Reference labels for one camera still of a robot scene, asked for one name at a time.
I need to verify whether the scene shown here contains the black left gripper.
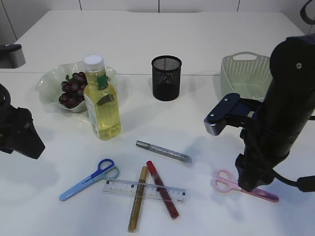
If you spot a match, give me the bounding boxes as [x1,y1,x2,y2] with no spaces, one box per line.
[0,85,45,159]

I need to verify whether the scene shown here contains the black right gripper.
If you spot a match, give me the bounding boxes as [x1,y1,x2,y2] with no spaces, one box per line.
[235,145,288,192]

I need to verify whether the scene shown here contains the pink scissors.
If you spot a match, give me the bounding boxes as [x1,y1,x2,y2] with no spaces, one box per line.
[212,169,280,203]

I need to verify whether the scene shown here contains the purple grape bunch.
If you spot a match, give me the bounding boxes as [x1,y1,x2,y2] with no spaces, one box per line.
[59,71,88,109]

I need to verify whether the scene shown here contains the yellow tea bottle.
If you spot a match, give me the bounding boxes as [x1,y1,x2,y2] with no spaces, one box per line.
[83,54,121,140]

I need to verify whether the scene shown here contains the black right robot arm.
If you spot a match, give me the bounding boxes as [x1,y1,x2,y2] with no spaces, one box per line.
[235,34,315,192]

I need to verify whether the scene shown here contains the red glitter pen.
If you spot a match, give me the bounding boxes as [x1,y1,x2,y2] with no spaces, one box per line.
[146,161,179,219]

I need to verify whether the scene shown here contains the silver glitter pen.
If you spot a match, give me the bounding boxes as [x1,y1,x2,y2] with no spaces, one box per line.
[135,141,192,163]

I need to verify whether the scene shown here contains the green plastic basket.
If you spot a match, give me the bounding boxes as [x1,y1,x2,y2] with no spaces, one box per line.
[220,52,272,102]

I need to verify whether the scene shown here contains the clear plastic ruler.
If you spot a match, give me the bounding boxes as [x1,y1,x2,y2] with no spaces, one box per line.
[102,178,188,204]

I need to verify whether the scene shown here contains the gold glitter pen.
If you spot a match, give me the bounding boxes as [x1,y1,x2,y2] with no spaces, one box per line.
[127,166,148,233]

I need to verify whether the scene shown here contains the black mesh pen holder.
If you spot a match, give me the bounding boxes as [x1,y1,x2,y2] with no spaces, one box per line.
[152,55,182,101]

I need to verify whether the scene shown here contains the blue scissors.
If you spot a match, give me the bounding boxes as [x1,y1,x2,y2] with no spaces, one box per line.
[59,158,120,202]

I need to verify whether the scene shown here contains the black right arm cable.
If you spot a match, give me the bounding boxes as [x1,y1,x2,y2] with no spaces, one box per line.
[270,0,315,193]

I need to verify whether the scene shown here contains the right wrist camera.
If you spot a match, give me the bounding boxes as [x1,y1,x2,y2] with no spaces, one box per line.
[204,93,262,136]

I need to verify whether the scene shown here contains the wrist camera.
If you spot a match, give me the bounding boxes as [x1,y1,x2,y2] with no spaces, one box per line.
[0,44,26,69]
[204,93,262,136]

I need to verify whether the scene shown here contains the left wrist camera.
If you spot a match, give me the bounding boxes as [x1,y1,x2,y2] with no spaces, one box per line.
[0,44,26,69]

